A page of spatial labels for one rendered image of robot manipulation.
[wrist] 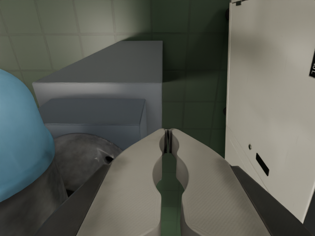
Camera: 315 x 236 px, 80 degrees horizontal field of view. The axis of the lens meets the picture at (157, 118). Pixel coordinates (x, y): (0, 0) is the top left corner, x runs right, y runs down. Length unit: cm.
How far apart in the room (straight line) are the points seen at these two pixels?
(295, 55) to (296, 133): 21
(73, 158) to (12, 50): 121
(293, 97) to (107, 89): 48
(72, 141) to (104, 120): 5
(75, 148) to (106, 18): 96
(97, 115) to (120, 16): 90
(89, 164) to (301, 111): 51
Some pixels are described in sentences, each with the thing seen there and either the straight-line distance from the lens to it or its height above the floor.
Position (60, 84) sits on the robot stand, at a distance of 39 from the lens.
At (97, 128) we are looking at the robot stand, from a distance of 28.
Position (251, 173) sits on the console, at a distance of 100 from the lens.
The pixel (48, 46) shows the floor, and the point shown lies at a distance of 131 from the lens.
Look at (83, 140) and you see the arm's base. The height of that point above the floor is 92.
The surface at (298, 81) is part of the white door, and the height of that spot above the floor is 66.
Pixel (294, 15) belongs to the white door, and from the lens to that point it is 63.
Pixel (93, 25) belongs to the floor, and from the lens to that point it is 119.
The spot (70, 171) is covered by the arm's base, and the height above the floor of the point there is 96.
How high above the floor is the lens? 113
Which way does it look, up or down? 63 degrees down
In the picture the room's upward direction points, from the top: 177 degrees counter-clockwise
